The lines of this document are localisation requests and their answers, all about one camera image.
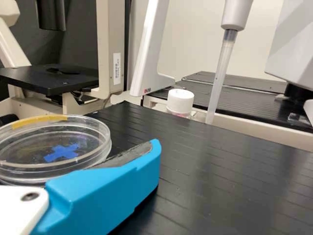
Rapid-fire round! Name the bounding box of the black platform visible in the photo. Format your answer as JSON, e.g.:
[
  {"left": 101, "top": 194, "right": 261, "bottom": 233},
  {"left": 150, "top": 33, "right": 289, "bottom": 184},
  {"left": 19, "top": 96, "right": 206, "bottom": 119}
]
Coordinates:
[
  {"left": 83, "top": 100, "right": 313, "bottom": 235},
  {"left": 181, "top": 70, "right": 288, "bottom": 94},
  {"left": 143, "top": 80, "right": 313, "bottom": 134}
]

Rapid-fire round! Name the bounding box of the white pipette stand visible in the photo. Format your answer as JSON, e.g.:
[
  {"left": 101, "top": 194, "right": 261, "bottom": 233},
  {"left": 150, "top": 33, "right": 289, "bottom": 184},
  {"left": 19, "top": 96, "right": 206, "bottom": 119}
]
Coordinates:
[{"left": 129, "top": 0, "right": 313, "bottom": 98}]

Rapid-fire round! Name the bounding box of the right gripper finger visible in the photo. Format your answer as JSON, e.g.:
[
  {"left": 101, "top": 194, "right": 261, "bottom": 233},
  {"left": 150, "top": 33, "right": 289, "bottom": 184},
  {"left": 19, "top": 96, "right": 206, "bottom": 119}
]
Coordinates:
[{"left": 23, "top": 138, "right": 163, "bottom": 235}]

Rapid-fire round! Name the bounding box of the cream microscope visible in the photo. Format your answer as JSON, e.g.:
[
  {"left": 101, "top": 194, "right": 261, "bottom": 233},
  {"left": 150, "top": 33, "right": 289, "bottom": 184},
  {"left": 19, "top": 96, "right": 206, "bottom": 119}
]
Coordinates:
[{"left": 0, "top": 0, "right": 128, "bottom": 123}]

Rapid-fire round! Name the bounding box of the petri dish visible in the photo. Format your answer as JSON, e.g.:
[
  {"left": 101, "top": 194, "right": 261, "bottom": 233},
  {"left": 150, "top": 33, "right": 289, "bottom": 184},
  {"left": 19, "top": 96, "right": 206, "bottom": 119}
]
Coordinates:
[{"left": 0, "top": 115, "right": 113, "bottom": 186}]

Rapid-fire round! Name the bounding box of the pipette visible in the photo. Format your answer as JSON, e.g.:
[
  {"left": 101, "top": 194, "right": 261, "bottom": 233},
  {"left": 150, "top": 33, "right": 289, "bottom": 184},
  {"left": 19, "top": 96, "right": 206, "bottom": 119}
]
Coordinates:
[{"left": 205, "top": 0, "right": 255, "bottom": 124}]

